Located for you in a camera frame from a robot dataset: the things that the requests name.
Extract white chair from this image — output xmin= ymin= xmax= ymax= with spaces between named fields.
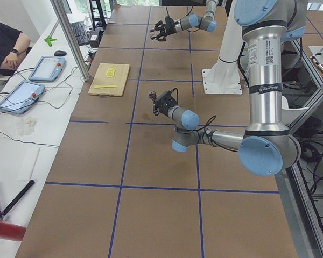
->
xmin=282 ymin=96 xmax=309 ymax=125

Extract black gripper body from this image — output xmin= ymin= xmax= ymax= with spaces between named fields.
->
xmin=152 ymin=90 xmax=178 ymax=116
xmin=162 ymin=16 xmax=181 ymax=35

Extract far teach pendant tablet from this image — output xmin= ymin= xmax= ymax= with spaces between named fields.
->
xmin=29 ymin=56 xmax=66 ymax=82

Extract green plastic clamp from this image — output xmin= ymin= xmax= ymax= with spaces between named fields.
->
xmin=44 ymin=36 xmax=57 ymax=47

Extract near teach pendant tablet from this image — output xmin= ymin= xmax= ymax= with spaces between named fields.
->
xmin=0 ymin=81 xmax=45 ymax=114

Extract crumpled white tissue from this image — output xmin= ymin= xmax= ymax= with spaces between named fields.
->
xmin=17 ymin=117 xmax=37 ymax=136

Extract black rod tool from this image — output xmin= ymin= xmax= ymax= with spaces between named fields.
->
xmin=1 ymin=180 xmax=35 ymax=216

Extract seated person in black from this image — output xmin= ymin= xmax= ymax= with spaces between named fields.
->
xmin=0 ymin=22 xmax=31 ymax=76

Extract lemon slices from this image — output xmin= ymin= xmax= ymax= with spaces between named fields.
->
xmin=106 ymin=67 xmax=116 ymax=78

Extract black computer mouse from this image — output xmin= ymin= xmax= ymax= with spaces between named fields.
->
xmin=54 ymin=50 xmax=67 ymax=57

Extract aluminium frame post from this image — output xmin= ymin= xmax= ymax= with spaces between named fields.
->
xmin=50 ymin=0 xmax=90 ymax=82

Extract red cylinder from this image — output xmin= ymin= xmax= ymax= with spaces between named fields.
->
xmin=0 ymin=220 xmax=26 ymax=241

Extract black keyboard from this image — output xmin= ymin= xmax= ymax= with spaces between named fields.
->
xmin=70 ymin=21 xmax=89 ymax=46

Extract yellow plastic knife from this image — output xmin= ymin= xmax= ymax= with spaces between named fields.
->
xmin=93 ymin=84 xmax=118 ymax=89

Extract clear glass shaker cup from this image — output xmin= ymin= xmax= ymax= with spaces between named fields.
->
xmin=149 ymin=29 xmax=159 ymax=40

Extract wooden cutting board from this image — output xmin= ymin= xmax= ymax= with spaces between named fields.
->
xmin=88 ymin=63 xmax=130 ymax=97

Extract teach pendant tablet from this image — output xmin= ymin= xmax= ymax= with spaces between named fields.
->
xmin=29 ymin=56 xmax=66 ymax=82
xmin=0 ymin=81 xmax=45 ymax=114

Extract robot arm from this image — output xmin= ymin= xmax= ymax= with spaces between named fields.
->
xmin=149 ymin=1 xmax=307 ymax=176
xmin=150 ymin=0 xmax=226 ymax=42

